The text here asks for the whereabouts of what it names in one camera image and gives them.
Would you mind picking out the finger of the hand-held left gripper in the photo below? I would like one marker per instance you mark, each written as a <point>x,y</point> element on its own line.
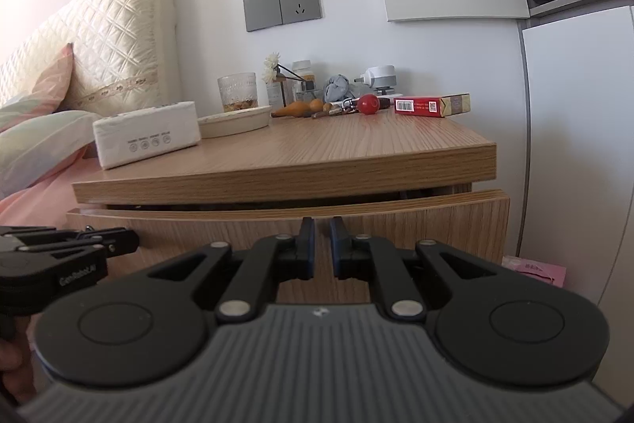
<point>119,238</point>
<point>49,248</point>

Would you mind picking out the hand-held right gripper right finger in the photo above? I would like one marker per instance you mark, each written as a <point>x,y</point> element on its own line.
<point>336,249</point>

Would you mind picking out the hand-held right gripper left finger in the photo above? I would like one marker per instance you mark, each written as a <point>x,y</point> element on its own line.
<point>310,249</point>

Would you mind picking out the wooden nightstand drawer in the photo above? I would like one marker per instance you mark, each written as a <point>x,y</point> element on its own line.
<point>446,225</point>

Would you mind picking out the person's left hand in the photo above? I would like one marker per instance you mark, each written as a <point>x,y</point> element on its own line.
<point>15,368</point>

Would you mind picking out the pink blanket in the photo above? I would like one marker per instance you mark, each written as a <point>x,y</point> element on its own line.
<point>34,207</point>

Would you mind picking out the wooden nightstand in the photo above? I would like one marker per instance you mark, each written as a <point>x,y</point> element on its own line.
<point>322,150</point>

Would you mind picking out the pale pastel pillow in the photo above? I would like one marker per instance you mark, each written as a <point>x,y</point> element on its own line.
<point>44,145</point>

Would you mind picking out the white tissue pack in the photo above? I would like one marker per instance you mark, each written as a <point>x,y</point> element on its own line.
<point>148,135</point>

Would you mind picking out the orange gourd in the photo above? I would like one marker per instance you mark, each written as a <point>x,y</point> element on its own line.
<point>297,109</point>

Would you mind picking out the cream round plate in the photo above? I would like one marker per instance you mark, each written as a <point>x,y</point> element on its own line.
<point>235,121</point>

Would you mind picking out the red ball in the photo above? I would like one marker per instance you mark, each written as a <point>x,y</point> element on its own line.
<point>368,104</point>

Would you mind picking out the grey cloth bundle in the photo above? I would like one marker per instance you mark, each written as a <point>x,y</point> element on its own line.
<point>338,87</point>

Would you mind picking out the pink striped pillow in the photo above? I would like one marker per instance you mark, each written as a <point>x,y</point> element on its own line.
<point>39,86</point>

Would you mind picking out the red and gold box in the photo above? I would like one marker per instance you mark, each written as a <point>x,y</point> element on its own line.
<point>426,107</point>

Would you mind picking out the white pill bottle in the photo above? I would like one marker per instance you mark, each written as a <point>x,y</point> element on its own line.
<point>304,78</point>

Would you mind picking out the reed diffuser bottle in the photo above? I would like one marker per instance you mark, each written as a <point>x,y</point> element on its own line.
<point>277,81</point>

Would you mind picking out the clear glass cup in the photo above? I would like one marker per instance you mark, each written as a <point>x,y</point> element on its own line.
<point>237,91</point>

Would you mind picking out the white plug adapter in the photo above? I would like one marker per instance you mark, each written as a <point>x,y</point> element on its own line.
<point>379,77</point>

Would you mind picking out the cream quilted headboard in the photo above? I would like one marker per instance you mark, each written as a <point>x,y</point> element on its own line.
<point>114,36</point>

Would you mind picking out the pink paper bag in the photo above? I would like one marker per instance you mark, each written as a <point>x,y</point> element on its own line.
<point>540,272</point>

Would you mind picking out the tall white wardrobe door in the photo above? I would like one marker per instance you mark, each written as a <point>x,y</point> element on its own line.
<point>579,145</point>

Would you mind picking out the grey wall socket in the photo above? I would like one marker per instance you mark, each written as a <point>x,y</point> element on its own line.
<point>299,4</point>

